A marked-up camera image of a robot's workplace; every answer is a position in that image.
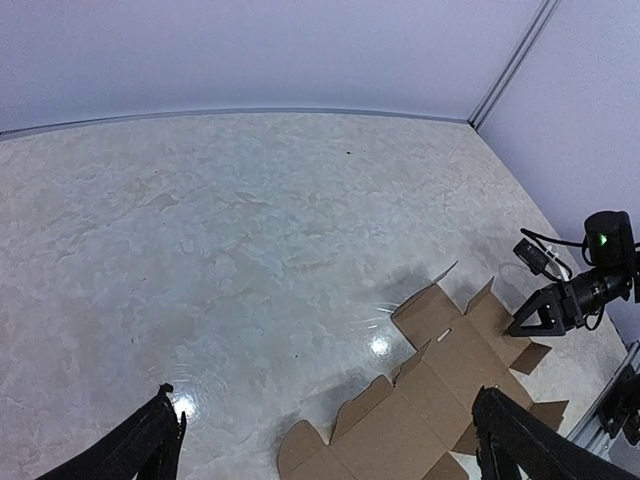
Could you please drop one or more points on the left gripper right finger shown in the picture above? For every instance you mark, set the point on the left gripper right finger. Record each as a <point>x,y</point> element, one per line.
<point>513,444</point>

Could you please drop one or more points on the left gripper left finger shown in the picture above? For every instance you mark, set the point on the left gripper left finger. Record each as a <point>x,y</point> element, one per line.
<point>146,445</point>

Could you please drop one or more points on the brown cardboard paper box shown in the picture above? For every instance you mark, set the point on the brown cardboard paper box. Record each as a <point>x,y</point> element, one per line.
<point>412,424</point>

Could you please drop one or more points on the right aluminium frame post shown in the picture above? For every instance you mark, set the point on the right aluminium frame post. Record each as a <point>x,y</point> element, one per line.
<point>519,53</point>

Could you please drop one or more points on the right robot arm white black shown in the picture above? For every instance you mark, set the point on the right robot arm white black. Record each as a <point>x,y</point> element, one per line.
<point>608,243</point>

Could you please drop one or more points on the front aluminium rail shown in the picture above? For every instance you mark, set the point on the front aluminium rail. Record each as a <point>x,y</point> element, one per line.
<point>590,434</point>

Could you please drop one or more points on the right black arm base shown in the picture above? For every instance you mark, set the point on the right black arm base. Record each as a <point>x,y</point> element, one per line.
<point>619,411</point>

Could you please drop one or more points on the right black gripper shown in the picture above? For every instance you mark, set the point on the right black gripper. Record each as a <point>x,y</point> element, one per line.
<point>577,303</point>

